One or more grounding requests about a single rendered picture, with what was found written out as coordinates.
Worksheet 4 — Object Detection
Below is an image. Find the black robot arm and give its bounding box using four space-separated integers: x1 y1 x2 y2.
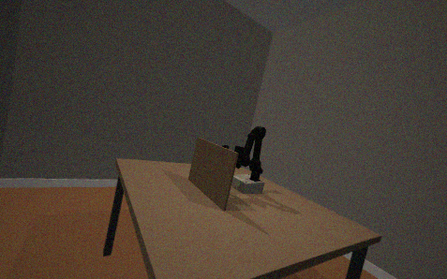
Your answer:
234 126 266 182

